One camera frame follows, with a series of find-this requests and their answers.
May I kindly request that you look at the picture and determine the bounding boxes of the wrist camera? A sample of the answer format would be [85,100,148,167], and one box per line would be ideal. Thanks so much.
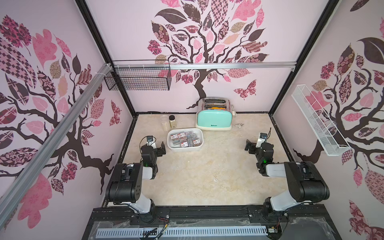
[256,133,268,148]
[146,136,157,149]

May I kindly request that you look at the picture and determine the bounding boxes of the white wire wall basket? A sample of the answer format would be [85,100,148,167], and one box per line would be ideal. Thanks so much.
[292,85,352,157]

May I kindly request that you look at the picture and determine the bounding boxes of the clear plastic jar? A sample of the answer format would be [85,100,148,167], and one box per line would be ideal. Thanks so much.
[161,115,170,132]

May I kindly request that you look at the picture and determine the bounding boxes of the white toaster power plug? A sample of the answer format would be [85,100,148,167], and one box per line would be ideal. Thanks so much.
[235,123,244,129]

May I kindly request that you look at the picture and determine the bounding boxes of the black-lidded spice jar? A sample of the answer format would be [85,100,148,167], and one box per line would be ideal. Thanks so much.
[169,115,177,129]

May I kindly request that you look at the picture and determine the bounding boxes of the white slotted cable duct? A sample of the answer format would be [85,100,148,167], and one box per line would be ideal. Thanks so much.
[95,226,268,240]

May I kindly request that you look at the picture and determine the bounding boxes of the mint green toaster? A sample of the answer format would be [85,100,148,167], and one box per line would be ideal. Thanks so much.
[196,97,236,131]

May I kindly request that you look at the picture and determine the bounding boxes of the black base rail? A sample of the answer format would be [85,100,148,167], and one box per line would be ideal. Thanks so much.
[83,204,341,240]

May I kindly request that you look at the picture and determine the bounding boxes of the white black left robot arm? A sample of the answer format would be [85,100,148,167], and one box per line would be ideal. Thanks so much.
[106,143,166,223]

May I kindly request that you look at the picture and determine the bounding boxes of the black wire wall basket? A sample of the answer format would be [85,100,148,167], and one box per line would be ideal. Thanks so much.
[104,60,172,91]

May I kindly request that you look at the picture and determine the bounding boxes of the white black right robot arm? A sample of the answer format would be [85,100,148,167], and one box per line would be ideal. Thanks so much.
[245,140,330,219]

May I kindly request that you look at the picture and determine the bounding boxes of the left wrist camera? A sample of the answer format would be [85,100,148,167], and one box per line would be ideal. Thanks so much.
[146,136,157,149]

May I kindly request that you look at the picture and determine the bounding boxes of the white plastic storage box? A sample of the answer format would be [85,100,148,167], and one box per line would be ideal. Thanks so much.
[167,128,204,152]

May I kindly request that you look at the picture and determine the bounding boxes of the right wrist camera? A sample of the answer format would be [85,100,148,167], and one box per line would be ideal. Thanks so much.
[256,133,268,148]

